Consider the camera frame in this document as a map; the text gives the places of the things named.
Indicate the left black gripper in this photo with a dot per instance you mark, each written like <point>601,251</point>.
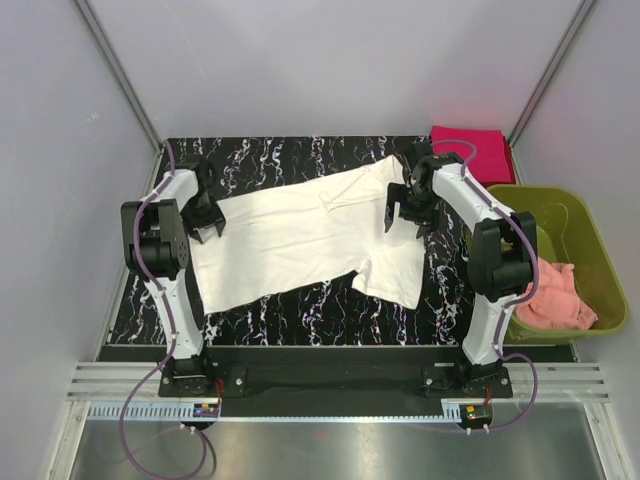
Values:
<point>192,224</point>

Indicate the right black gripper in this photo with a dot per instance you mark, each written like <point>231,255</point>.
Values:
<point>395,193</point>

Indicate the white t shirt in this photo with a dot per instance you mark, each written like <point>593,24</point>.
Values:
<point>279,239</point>

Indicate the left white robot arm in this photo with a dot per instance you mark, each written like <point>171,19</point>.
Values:
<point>156,233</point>

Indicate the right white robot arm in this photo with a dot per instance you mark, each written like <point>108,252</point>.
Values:
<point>501,269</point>

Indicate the folded magenta t shirt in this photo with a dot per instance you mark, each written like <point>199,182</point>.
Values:
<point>488,165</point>

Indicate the black marble pattern mat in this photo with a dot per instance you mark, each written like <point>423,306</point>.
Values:
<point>330,312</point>

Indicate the olive green plastic basket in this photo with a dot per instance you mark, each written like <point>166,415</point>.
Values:
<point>567,234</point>

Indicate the pink crumpled t shirt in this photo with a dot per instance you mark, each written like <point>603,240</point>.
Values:
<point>556,304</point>

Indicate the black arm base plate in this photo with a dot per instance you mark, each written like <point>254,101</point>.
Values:
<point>337,375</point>

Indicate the aluminium rail profile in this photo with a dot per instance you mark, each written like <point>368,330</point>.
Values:
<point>105,381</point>

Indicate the white slotted cable duct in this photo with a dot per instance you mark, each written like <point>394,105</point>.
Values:
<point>425,411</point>

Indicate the left aluminium frame post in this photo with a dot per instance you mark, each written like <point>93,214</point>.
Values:
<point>113,64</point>

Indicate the aluminium frame post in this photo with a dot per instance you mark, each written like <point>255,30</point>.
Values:
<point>113,64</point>
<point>560,54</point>

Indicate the right aluminium frame post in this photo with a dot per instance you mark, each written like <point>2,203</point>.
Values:
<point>560,54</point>

